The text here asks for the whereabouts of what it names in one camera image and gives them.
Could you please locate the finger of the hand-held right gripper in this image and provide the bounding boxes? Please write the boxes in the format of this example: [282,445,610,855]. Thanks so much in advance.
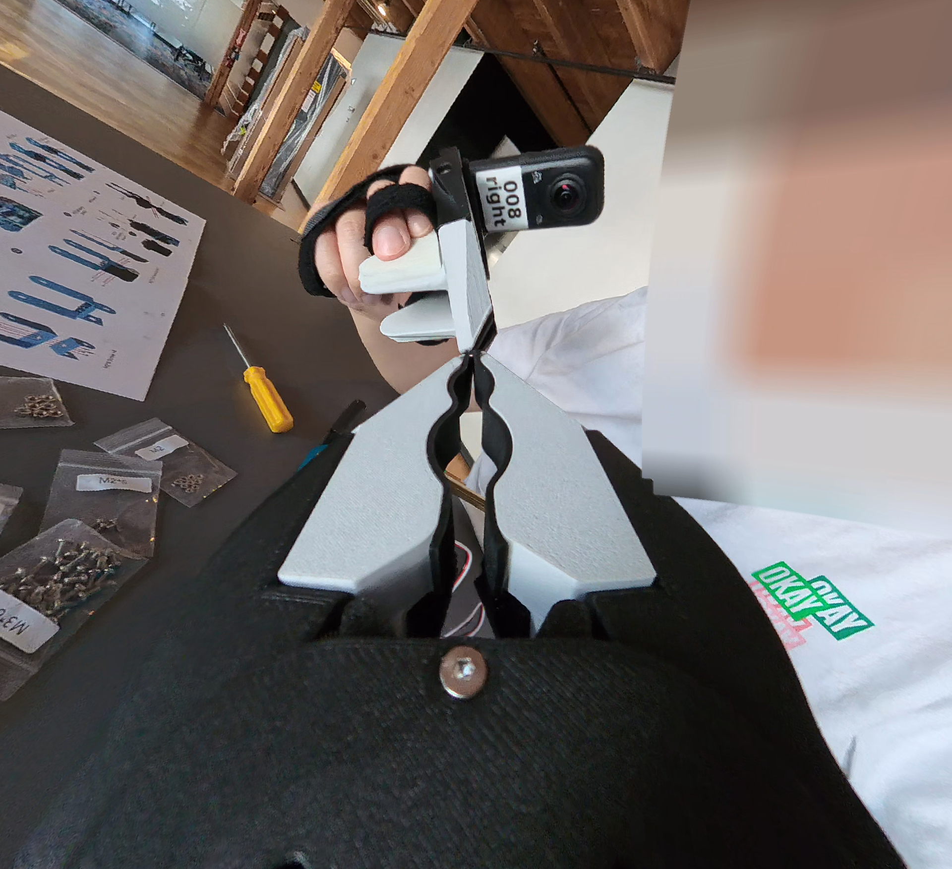
[437,217,497,354]

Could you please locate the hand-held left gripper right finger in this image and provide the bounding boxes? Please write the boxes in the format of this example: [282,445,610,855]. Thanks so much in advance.
[472,351,657,637]

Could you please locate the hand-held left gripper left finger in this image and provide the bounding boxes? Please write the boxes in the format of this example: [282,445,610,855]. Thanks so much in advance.
[278,354,474,637]

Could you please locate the yellow handled screwdriver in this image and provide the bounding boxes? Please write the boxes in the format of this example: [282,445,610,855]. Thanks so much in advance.
[222,323,296,434]

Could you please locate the person's right forearm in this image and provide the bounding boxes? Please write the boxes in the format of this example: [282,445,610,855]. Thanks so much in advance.
[350,300,466,398]

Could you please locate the dark grey desk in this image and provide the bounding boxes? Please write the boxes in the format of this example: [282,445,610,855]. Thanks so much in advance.
[0,62,477,818]

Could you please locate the person's right hand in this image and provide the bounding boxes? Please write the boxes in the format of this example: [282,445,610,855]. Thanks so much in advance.
[312,166,438,308]

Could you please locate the black and blue pen tool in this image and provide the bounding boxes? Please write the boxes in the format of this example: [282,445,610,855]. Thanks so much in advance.
[297,399,367,473]

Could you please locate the black ceiling pipe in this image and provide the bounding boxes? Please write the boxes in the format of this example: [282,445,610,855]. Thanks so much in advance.
[363,0,694,80]

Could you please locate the wrapped framed panel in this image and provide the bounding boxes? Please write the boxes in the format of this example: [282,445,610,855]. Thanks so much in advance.
[223,21,351,202]

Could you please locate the white instruction sheet blue prints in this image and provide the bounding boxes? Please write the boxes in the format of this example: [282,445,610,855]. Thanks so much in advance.
[0,111,208,402]

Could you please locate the wooden post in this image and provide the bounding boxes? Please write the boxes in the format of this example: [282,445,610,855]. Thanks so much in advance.
[203,0,278,110]

